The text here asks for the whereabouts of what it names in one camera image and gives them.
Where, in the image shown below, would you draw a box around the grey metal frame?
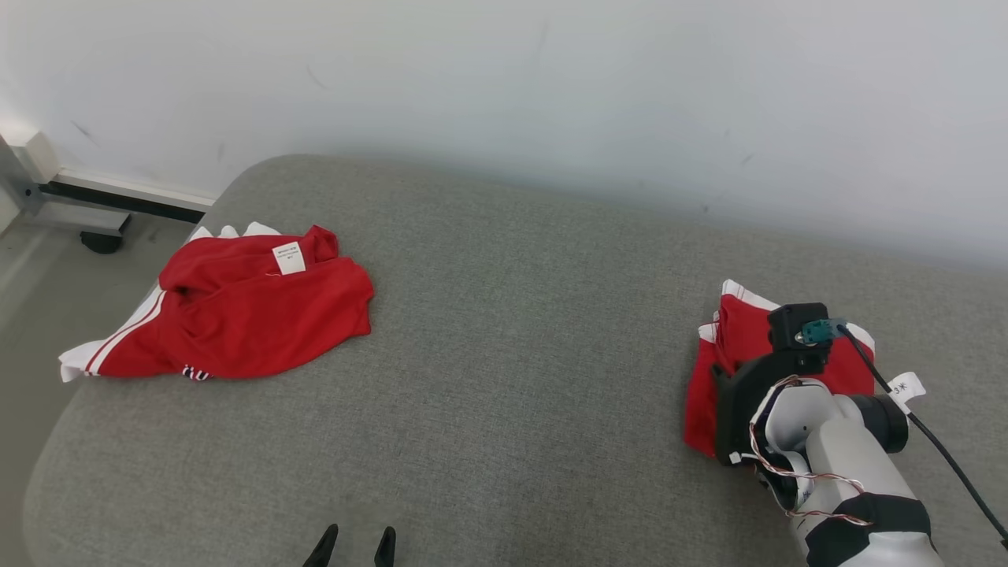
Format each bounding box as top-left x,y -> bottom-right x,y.
0,130 -> 132,237

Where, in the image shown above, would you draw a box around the black caster wheel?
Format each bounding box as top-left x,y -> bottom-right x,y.
79,230 -> 125,255

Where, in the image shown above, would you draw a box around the white and black baseboard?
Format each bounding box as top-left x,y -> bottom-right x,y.
38,167 -> 218,226

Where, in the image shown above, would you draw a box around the thin red white wires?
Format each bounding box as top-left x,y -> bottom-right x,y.
748,376 -> 875,527

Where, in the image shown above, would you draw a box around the red jersey with white sleeves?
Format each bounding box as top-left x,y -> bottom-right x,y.
59,222 -> 376,384

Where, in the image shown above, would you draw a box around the white right cable tag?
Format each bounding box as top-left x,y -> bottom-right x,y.
888,371 -> 928,417

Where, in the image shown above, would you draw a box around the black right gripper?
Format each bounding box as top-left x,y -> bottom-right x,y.
711,349 -> 832,467

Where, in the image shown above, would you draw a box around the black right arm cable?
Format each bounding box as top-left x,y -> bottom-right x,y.
836,323 -> 1008,550

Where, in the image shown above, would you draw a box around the red shorts with white stripe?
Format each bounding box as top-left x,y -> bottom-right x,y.
684,279 -> 876,459

